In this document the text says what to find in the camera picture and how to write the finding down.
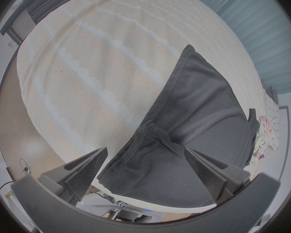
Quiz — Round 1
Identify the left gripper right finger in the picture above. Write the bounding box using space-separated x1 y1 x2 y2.
184 147 252 202

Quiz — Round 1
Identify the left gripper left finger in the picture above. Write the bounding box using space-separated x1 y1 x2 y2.
39 147 109 202

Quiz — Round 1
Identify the black T-shirt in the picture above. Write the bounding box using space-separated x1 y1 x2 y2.
97 44 260 207

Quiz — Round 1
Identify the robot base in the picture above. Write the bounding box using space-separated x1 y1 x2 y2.
81 191 165 225

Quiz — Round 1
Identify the bed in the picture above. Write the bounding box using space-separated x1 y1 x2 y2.
16 0 290 214

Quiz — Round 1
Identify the white printed pyjama garment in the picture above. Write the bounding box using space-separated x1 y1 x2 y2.
251 117 269 166

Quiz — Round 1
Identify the white printed pillow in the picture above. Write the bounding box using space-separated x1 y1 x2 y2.
264 88 281 152

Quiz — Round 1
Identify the grey bedside table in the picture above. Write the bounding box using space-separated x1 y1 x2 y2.
260 79 278 105

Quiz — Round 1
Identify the black cable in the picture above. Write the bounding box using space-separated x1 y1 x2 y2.
19 157 32 175

